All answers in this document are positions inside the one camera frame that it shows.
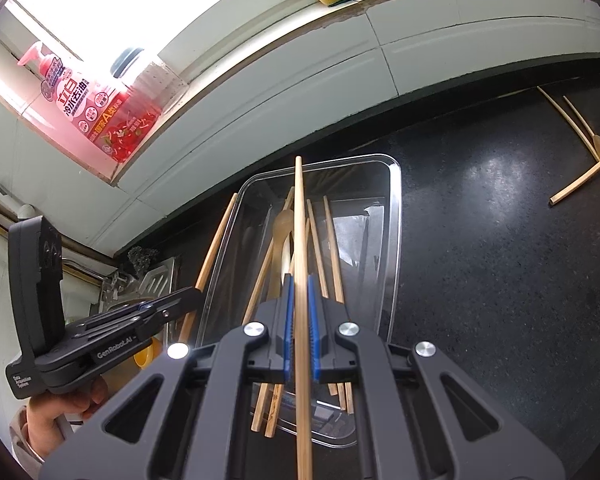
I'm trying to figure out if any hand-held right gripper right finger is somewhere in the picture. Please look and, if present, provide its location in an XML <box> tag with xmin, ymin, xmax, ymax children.
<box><xmin>307</xmin><ymin>274</ymin><xmax>566</xmax><ymax>480</ymax></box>

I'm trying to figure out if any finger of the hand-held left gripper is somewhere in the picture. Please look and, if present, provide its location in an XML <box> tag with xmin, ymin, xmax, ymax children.
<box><xmin>125</xmin><ymin>286</ymin><xmax>207</xmax><ymax>333</ymax></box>

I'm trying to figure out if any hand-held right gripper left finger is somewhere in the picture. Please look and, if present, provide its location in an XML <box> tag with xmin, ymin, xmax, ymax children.
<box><xmin>40</xmin><ymin>272</ymin><xmax>296</xmax><ymax>480</ymax></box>

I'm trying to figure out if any thin wooden chopstick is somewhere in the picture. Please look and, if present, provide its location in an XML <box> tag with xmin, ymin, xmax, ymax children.
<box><xmin>294</xmin><ymin>155</ymin><xmax>314</xmax><ymax>480</ymax></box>
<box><xmin>177</xmin><ymin>192</ymin><xmax>239</xmax><ymax>346</ymax></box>

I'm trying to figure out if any clear plastic container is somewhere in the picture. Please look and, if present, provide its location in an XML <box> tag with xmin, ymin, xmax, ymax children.
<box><xmin>192</xmin><ymin>153</ymin><xmax>403</xmax><ymax>448</ymax></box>

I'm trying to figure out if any bundle of wooden chopsticks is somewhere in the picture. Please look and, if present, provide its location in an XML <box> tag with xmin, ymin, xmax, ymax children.
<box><xmin>242</xmin><ymin>186</ymin><xmax>356</xmax><ymax>438</ymax></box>

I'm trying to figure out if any translucent amber spoon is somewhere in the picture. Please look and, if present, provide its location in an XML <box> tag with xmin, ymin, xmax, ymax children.
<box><xmin>271</xmin><ymin>209</ymin><xmax>295</xmax><ymax>261</ymax></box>

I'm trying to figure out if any pile of wooden chopsticks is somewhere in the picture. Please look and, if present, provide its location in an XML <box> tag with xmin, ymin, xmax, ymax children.
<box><xmin>536</xmin><ymin>86</ymin><xmax>600</xmax><ymax>207</ymax></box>

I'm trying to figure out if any person's left forearm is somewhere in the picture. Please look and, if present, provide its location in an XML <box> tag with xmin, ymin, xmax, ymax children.
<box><xmin>8</xmin><ymin>404</ymin><xmax>48</xmax><ymax>466</ymax></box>

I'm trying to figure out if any person's left hand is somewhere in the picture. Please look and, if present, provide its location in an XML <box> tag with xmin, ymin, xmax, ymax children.
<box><xmin>25</xmin><ymin>377</ymin><xmax>109</xmax><ymax>457</ymax></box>

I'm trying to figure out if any steel wool scrubber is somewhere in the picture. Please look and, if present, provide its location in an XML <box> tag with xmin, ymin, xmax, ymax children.
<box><xmin>129</xmin><ymin>246</ymin><xmax>160</xmax><ymax>277</ymax></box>

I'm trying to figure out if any yellow plastic cup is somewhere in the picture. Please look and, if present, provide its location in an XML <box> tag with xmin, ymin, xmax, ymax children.
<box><xmin>132</xmin><ymin>336</ymin><xmax>163</xmax><ymax>370</ymax></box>

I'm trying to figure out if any pink dish soap bottle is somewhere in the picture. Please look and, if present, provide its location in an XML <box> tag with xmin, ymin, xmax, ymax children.
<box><xmin>17</xmin><ymin>40</ymin><xmax>161</xmax><ymax>163</ymax></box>

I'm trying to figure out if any clear jar dark lid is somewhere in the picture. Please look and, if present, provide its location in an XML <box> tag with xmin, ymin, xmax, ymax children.
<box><xmin>111</xmin><ymin>47</ymin><xmax>186</xmax><ymax>111</ymax></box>

